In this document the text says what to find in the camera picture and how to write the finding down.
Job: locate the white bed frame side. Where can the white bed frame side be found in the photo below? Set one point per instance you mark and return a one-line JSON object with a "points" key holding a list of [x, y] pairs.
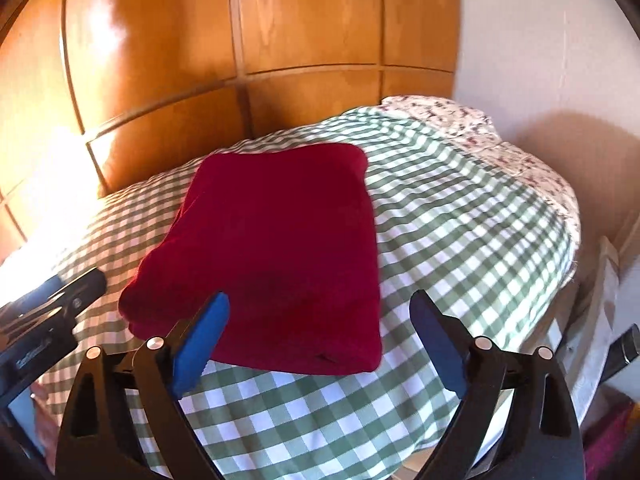
{"points": [[583, 350]]}

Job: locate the floral pillow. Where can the floral pillow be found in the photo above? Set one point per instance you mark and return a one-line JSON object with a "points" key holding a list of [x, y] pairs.
{"points": [[474, 132]]}

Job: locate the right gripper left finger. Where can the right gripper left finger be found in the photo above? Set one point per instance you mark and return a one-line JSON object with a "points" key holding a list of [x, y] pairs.
{"points": [[97, 439]]}

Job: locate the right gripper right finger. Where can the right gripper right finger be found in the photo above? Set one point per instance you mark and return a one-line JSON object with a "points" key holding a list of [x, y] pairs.
{"points": [[515, 418]]}

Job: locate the red knit garment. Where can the red knit garment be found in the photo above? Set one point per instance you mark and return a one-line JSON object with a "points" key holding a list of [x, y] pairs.
{"points": [[289, 237]]}

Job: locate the green checked bed cover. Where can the green checked bed cover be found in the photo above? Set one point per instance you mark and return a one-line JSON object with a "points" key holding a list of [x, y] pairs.
{"points": [[483, 245]]}

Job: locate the wooden panelled headboard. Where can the wooden panelled headboard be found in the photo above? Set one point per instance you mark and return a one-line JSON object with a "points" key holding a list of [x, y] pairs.
{"points": [[99, 94]]}

